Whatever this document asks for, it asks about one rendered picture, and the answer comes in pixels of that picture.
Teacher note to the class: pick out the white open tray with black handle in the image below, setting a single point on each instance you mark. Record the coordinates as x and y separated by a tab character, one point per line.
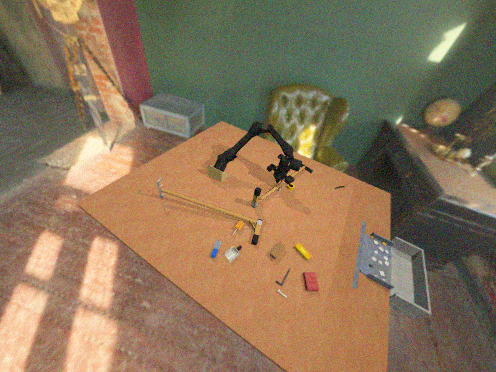
232	253

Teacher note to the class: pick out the yellow spirit level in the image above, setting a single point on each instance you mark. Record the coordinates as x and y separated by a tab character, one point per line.
302	251

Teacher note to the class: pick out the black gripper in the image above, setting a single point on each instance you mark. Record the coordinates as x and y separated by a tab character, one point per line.
279	174

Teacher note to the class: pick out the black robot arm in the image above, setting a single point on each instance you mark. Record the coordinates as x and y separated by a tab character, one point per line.
255	129

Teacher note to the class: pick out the red rectangular block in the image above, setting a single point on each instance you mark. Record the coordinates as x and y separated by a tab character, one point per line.
310	281

